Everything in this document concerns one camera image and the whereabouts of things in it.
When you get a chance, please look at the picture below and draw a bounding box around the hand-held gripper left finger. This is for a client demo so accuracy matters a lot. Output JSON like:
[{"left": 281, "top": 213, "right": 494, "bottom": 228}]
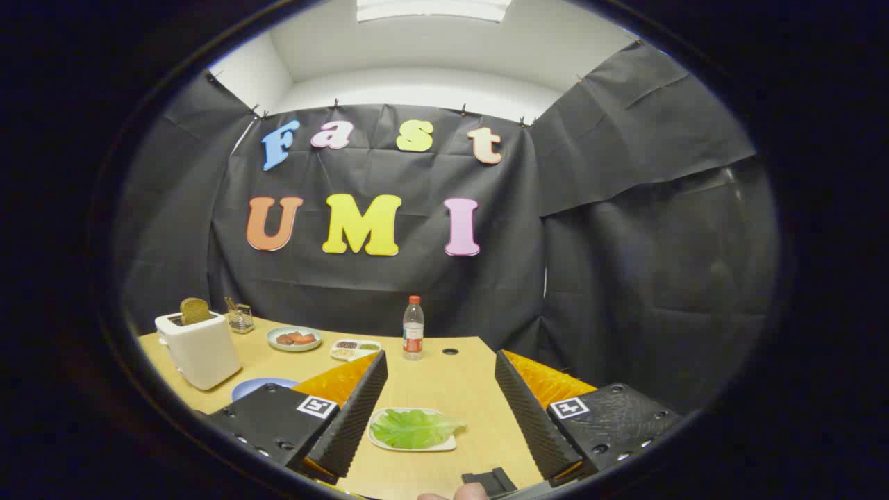
[{"left": 206, "top": 349, "right": 389, "bottom": 485}]

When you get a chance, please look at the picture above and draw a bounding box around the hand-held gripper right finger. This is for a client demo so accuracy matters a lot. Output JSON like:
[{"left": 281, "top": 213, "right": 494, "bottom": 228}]
[{"left": 495, "top": 349, "right": 685, "bottom": 487}]

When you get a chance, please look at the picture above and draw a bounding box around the green lettuce leaf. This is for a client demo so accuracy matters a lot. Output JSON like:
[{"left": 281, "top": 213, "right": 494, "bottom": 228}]
[{"left": 370, "top": 409, "right": 466, "bottom": 449}]

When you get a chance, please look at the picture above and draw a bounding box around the brown bread slice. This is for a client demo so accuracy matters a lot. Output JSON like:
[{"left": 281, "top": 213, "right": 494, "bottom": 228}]
[{"left": 180, "top": 298, "right": 214, "bottom": 326}]

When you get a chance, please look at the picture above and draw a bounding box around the white square plate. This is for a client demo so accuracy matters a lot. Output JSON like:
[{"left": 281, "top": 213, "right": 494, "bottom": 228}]
[{"left": 367, "top": 407, "right": 458, "bottom": 453}]

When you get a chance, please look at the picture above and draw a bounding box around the white divided spice dish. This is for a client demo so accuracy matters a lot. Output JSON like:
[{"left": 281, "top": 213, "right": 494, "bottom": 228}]
[{"left": 329, "top": 339, "right": 382, "bottom": 363}]

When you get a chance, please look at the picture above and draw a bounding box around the pale green round plate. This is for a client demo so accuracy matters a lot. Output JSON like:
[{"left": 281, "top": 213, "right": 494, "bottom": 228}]
[{"left": 267, "top": 326, "right": 323, "bottom": 353}]

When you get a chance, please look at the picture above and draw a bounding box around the blue round plate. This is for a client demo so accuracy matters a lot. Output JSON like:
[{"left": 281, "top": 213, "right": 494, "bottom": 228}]
[{"left": 231, "top": 377, "right": 301, "bottom": 402}]

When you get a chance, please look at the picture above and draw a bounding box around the clear bottle red cap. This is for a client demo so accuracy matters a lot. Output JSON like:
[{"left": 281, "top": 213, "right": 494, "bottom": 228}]
[{"left": 403, "top": 295, "right": 425, "bottom": 361}]

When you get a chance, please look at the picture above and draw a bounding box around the black backdrop cloth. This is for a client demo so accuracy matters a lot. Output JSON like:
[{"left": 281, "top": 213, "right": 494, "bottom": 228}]
[{"left": 115, "top": 40, "right": 779, "bottom": 417}]

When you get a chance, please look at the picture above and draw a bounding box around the white toaster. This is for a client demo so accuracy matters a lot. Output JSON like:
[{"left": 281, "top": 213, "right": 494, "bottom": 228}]
[{"left": 154, "top": 310, "right": 242, "bottom": 391}]

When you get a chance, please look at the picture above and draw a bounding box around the ceiling light panel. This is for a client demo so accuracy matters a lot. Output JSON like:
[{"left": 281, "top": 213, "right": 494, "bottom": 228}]
[{"left": 356, "top": 0, "right": 513, "bottom": 23}]

